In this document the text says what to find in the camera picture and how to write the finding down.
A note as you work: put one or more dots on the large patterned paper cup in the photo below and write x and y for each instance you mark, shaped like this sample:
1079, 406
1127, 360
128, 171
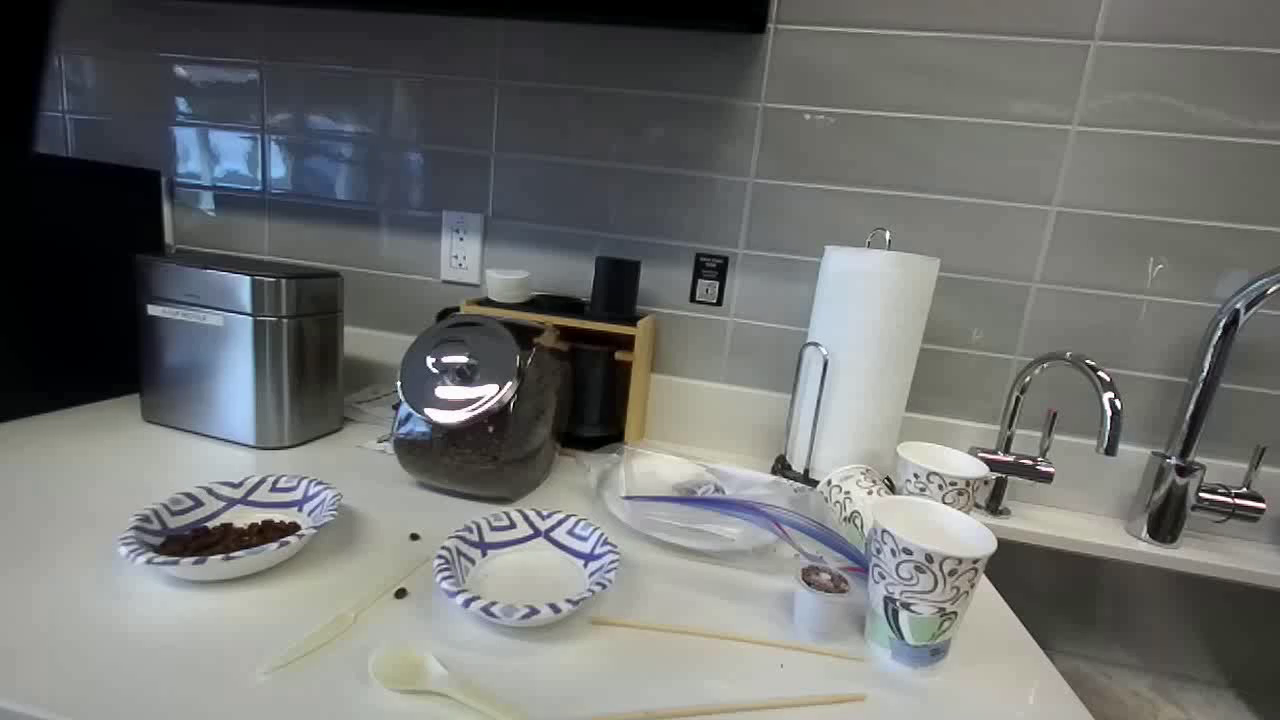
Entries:
922, 584

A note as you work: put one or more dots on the cream plastic spoon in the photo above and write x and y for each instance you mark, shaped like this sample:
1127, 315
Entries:
404, 667

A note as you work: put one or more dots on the dark upper cabinet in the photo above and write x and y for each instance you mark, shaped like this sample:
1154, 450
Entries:
535, 8

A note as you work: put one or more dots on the short patterned paper cup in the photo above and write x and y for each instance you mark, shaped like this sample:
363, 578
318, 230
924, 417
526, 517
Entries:
943, 472

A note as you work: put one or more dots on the glass jar of coffee beans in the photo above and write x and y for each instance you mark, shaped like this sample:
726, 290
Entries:
481, 441

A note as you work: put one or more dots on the metal paper towel holder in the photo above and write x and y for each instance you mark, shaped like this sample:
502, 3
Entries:
788, 470

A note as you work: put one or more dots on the dark patterned bowl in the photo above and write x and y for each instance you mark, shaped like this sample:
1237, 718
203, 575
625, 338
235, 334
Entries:
265, 499

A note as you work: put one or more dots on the small chrome arched faucet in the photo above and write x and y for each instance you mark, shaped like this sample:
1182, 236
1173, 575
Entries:
1024, 464

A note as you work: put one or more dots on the tipped patterned paper cup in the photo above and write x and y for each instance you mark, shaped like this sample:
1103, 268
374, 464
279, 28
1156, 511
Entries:
848, 499

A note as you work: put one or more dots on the black cylindrical grinder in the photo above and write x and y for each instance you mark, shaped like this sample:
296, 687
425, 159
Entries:
612, 286

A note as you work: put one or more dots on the clear zip bag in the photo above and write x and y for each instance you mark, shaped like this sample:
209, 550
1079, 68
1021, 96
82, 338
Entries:
680, 515

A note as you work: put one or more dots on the stainless steel bin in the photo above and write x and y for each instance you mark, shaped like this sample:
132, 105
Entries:
241, 353

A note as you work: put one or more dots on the tall chrome faucet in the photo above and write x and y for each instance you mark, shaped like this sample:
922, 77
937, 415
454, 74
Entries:
1171, 493

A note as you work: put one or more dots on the black monitor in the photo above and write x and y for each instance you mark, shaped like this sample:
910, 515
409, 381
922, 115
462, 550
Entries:
53, 293

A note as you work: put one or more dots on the blue patterned paper plate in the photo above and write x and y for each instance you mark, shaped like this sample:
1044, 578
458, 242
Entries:
526, 575

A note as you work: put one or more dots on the white paper towel roll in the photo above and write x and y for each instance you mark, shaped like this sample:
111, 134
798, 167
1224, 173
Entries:
865, 360

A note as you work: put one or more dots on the small white jar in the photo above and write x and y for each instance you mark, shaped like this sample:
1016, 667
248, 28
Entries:
504, 286

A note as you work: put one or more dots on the wooden rack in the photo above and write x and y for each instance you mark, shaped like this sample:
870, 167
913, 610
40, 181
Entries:
643, 381

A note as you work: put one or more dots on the black wall switch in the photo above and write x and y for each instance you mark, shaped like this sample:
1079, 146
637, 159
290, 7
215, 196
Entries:
709, 280

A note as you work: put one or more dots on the steel sink basin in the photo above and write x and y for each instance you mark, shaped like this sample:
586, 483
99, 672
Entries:
1145, 625

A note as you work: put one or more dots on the white coffee pod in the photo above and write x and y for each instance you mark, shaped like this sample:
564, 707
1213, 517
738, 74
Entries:
820, 607

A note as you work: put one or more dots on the pile of coffee beans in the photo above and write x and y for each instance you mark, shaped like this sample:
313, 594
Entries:
227, 537

